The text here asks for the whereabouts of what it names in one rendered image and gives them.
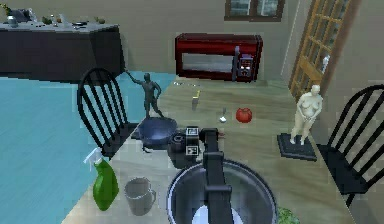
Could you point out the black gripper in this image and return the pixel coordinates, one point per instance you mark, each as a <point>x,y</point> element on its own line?
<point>176,146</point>

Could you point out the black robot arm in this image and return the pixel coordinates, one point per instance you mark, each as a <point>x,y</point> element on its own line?
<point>216,186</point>

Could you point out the dark blue bowl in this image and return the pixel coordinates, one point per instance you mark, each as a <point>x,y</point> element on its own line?
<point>156,130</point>

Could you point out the grey mug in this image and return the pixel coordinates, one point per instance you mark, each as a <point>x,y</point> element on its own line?
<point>138,196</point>

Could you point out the green spray bottle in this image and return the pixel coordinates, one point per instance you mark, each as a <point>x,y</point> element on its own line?
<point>105,186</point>

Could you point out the dark bronze figure statue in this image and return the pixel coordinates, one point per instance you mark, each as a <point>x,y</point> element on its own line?
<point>150,91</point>

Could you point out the black spindle-back chair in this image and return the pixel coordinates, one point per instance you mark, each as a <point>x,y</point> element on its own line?
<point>100,106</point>
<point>353,156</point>

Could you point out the silver fork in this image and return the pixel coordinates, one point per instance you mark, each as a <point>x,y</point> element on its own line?
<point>186,84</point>

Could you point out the silver spoon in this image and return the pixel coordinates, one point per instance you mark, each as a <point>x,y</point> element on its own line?
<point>222,118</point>

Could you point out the red tomato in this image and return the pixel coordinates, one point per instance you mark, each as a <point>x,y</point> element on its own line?
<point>244,115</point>

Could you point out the large black round pan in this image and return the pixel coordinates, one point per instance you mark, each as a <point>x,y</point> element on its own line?
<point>253,196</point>

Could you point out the red microwave oven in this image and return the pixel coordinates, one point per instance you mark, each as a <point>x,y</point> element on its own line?
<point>213,43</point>

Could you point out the dark counter cabinet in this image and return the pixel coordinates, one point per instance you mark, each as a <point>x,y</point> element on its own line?
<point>60,50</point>

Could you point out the small green vegetable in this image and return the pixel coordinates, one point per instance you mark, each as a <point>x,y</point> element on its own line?
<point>100,20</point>

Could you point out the small black pan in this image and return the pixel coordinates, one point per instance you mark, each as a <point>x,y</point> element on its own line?
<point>79,24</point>

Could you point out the green lettuce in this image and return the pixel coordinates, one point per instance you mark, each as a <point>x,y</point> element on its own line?
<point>287,217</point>

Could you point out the white figure statue black base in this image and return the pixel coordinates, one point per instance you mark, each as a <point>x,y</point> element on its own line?
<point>308,108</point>

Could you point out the brown framed window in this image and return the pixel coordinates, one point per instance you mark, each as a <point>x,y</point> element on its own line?
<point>255,16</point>

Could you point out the wooden glass-paned door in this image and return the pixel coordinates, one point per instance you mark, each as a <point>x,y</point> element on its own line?
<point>310,70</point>

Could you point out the dark kettle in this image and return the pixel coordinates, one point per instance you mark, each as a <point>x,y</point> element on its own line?
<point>20,15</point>

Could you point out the silver cup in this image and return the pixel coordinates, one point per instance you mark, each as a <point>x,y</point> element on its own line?
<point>12,22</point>

